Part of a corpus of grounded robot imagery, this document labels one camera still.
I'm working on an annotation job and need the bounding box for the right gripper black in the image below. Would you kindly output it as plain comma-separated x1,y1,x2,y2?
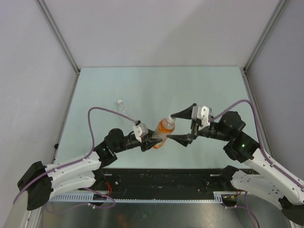
167,104,231,147

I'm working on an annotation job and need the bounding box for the orange label bottle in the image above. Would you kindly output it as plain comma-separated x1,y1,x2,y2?
152,118,175,140

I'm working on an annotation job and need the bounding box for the clear unlabelled plastic bottle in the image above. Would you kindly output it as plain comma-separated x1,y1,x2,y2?
117,102,132,120

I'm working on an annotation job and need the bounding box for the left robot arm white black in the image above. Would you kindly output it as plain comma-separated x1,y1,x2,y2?
17,128,163,211

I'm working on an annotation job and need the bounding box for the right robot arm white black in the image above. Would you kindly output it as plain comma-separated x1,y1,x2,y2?
169,101,304,226

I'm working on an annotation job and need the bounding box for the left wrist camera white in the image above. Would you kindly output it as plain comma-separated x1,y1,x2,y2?
133,121,148,143

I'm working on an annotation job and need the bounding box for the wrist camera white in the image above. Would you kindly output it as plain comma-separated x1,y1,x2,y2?
191,105,211,130
133,121,148,143

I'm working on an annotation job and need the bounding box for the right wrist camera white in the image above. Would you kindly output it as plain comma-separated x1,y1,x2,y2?
191,105,211,130

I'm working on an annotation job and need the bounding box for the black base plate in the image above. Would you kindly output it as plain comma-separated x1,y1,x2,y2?
90,168,237,199

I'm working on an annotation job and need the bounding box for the grey slotted cable duct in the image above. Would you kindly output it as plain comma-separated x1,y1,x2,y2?
49,191,225,203

